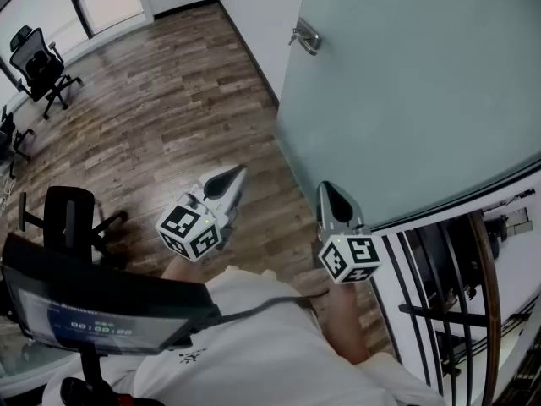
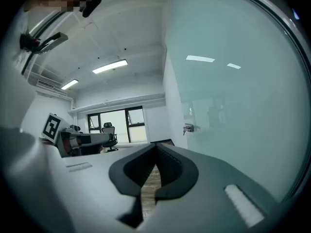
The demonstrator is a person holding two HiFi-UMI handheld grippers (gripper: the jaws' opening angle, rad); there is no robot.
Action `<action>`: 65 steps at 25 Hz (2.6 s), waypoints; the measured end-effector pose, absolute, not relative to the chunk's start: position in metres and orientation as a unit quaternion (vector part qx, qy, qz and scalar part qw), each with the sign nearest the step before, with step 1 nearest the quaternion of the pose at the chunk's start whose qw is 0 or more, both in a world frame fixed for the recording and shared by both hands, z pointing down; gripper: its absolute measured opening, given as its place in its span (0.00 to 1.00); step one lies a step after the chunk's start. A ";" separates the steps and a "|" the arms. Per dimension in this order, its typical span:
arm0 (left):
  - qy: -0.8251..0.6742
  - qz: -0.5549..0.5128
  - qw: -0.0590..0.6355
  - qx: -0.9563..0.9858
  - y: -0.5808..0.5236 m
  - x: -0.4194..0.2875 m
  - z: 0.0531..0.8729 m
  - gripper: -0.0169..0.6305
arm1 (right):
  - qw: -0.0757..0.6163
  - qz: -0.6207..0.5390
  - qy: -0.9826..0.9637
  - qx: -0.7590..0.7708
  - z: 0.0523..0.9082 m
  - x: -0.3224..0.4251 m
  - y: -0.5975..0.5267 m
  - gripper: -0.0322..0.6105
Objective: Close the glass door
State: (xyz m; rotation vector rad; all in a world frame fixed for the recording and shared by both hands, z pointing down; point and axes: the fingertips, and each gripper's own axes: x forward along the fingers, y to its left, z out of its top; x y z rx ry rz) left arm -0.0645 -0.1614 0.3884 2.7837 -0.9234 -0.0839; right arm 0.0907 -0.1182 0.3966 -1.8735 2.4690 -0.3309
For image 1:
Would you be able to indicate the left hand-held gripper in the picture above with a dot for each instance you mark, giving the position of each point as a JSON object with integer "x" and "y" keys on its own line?
{"x": 190, "y": 231}

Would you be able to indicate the person's white shirt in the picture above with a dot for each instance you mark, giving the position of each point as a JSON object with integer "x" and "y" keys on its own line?
{"x": 262, "y": 353}

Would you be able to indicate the person's left forearm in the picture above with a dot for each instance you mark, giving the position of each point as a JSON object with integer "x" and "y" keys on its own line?
{"x": 186, "y": 271}

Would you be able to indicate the black metal railing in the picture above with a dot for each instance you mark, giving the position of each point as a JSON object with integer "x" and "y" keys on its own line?
{"x": 439, "y": 313}

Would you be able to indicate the frosted glass door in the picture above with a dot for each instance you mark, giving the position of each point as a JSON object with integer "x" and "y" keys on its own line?
{"x": 422, "y": 100}

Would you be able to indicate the black armrest office chair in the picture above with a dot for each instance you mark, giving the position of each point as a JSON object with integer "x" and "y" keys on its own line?
{"x": 67, "y": 218}

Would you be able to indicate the black chest-mounted tablet screen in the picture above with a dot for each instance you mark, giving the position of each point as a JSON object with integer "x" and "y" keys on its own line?
{"x": 105, "y": 294}

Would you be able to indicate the brown wooden handrail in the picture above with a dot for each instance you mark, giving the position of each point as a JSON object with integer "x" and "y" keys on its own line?
{"x": 490, "y": 311}

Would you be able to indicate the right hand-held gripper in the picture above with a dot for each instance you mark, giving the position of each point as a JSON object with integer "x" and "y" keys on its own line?
{"x": 346, "y": 256}

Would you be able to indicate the person's right forearm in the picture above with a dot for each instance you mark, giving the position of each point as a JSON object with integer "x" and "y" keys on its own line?
{"x": 346, "y": 319}

